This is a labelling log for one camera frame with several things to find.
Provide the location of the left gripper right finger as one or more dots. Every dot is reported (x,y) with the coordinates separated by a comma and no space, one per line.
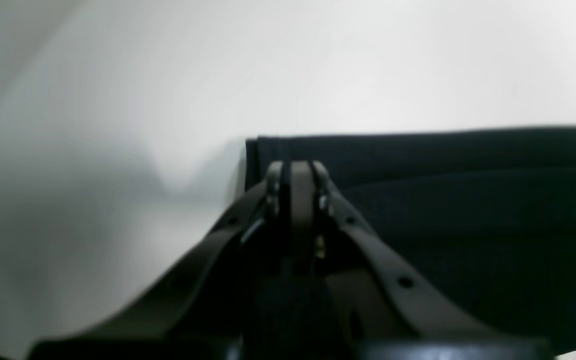
(412,319)

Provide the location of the black T-shirt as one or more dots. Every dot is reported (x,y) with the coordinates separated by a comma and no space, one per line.
(489,217)

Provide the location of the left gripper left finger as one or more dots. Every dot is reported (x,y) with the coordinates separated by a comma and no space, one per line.
(192,311)

